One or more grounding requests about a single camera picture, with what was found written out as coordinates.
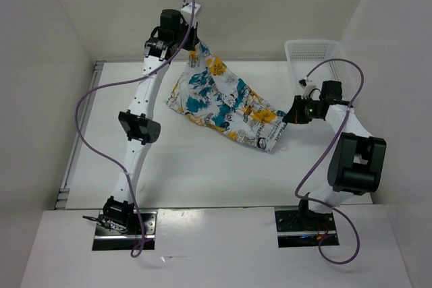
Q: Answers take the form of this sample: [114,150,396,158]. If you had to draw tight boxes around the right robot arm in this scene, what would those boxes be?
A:
[283,78,387,229]

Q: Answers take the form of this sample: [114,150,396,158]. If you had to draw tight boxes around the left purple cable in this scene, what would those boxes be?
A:
[74,0,198,258]

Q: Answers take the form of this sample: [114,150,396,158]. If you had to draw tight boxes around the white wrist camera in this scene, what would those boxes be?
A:
[180,3,202,24]
[298,78,317,99]

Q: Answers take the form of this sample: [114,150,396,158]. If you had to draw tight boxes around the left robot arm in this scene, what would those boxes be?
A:
[103,3,200,234]

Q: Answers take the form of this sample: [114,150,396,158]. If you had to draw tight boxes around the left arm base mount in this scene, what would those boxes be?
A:
[92,210,157,252]

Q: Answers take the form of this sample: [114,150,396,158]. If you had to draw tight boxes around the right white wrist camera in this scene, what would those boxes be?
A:
[298,78,317,99]

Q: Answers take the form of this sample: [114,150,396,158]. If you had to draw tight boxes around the white plastic basket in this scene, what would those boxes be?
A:
[284,39,359,101]

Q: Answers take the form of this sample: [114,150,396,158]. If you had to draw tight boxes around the aluminium table edge rail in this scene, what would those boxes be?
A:
[55,60,106,210]

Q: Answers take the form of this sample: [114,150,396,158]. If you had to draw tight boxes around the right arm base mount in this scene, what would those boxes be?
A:
[274,206,340,248]

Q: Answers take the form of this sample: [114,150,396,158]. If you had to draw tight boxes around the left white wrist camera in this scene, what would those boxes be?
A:
[180,3,202,24]

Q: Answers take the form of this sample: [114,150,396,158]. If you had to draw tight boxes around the patterned white teal yellow shorts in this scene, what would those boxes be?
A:
[166,42,287,152]

